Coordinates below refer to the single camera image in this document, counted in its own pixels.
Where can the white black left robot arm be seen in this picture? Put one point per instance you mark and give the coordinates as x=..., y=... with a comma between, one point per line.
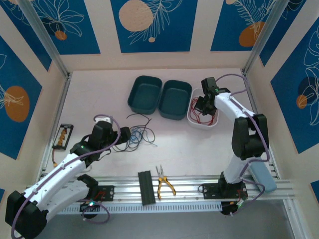
x=54, y=178

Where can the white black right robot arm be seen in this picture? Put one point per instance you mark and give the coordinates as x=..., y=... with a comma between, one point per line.
x=249, y=139

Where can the white plastic bin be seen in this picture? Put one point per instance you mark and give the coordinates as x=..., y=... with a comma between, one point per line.
x=202, y=126

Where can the teal plastic bin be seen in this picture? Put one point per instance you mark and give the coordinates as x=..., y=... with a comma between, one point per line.
x=145, y=97
x=174, y=99

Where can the black charging board with lead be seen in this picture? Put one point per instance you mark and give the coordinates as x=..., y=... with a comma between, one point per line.
x=62, y=138

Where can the black extrusion piece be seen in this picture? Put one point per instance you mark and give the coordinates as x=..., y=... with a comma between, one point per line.
x=147, y=189

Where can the small black controller board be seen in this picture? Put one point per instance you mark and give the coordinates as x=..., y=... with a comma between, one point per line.
x=226, y=210
x=86, y=207

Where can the light blue case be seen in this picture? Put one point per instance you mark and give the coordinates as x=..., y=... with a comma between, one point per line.
x=264, y=176

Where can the aluminium side rail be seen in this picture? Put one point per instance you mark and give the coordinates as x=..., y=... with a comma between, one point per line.
x=253, y=102
x=59, y=109

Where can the aluminium rail platform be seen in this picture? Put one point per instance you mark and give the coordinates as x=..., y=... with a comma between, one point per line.
x=189, y=184

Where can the aluminium frame post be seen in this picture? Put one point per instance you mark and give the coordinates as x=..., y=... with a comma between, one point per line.
x=264, y=32
x=45, y=35

